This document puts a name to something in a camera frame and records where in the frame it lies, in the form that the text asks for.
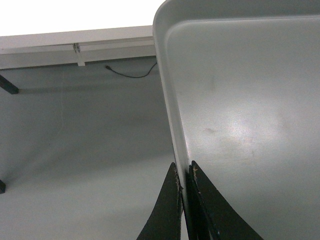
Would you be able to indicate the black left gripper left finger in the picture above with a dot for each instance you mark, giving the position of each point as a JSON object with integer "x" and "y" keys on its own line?
{"x": 164, "y": 222}

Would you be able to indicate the grey rectangular serving tray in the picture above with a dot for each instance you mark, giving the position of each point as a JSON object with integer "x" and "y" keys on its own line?
{"x": 241, "y": 82}

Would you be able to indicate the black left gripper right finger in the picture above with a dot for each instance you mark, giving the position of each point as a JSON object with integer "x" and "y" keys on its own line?
{"x": 211, "y": 216}

